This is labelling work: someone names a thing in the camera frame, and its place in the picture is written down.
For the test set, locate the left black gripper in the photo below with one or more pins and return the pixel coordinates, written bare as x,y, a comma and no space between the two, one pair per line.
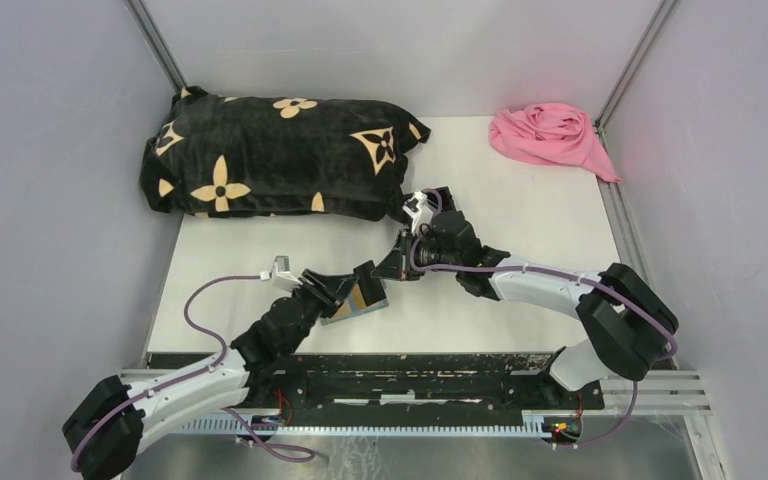
328,289

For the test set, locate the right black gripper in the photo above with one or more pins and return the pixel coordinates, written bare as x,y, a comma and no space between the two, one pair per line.
398,264

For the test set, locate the gold credit card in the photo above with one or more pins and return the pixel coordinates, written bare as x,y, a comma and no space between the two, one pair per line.
345,310

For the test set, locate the green card holder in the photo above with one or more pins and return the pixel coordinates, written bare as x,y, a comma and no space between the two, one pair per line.
357,313

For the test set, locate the black credit card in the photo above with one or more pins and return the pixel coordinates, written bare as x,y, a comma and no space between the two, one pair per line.
369,291

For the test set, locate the black card box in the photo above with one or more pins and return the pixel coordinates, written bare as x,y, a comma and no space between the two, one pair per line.
440,198

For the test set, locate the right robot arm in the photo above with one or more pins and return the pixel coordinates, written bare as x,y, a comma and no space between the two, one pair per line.
628,327

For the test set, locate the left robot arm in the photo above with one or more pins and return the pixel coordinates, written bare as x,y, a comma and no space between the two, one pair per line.
116,421

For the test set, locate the black floral pillow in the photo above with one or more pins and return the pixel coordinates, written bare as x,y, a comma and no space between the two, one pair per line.
233,156

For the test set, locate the pink cloth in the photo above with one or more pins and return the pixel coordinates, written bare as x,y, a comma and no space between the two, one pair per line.
551,134

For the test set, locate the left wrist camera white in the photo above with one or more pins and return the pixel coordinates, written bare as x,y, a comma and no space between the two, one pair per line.
280,276

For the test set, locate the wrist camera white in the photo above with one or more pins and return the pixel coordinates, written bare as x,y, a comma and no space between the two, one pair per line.
418,211
280,276

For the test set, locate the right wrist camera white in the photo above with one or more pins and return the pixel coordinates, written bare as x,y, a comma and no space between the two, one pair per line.
418,211

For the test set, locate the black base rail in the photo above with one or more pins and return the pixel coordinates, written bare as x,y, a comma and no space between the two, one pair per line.
415,390

